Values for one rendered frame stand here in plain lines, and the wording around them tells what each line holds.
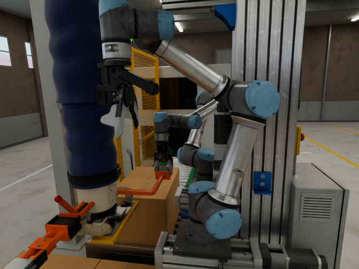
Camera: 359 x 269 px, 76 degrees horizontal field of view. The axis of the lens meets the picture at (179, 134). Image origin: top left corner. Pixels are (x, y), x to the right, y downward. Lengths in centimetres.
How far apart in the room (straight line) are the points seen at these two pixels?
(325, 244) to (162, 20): 109
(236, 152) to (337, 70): 1127
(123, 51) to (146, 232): 130
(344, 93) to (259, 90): 1139
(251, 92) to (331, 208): 64
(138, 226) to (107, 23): 132
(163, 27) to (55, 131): 202
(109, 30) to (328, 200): 101
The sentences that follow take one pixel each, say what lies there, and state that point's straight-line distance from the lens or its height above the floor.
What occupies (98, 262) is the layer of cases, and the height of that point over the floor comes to 54.
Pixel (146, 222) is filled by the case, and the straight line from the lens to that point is 165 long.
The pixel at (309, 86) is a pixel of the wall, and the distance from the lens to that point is 1153.
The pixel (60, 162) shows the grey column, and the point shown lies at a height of 94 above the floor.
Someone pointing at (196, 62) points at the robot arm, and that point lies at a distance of 82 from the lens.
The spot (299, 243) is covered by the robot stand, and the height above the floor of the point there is 97.
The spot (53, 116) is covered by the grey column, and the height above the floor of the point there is 140.
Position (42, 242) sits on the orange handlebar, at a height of 117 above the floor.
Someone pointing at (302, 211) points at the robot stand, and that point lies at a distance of 114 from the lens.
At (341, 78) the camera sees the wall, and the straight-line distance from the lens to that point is 1202.
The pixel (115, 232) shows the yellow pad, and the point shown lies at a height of 105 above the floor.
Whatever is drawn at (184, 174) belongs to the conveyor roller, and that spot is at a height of 55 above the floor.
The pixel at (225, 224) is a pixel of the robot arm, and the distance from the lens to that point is 81.
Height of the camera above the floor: 165
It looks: 12 degrees down
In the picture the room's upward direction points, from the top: 1 degrees counter-clockwise
